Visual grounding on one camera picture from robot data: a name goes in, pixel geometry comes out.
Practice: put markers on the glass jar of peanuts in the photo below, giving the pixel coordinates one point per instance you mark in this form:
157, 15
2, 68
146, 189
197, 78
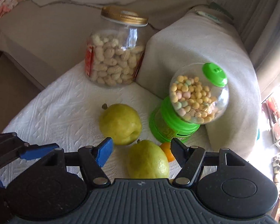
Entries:
116, 46

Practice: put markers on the green pear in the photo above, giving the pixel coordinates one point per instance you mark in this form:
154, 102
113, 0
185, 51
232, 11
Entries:
122, 123
146, 160

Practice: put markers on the white blanket covered cushion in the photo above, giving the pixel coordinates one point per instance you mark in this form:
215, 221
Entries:
196, 39

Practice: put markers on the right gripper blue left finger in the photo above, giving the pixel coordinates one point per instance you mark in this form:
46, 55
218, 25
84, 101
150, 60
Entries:
92, 159

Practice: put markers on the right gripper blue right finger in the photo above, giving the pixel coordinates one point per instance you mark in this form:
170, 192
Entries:
190, 160

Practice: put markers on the grey sofa cover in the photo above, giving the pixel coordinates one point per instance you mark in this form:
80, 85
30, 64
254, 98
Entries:
46, 38

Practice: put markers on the green candy dispenser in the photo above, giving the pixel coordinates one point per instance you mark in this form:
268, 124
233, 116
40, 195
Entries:
198, 95

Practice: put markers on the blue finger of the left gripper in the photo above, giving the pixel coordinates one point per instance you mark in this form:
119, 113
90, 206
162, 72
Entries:
32, 152

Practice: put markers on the small orange kumquat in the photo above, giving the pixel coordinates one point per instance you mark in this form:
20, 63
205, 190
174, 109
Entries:
166, 147

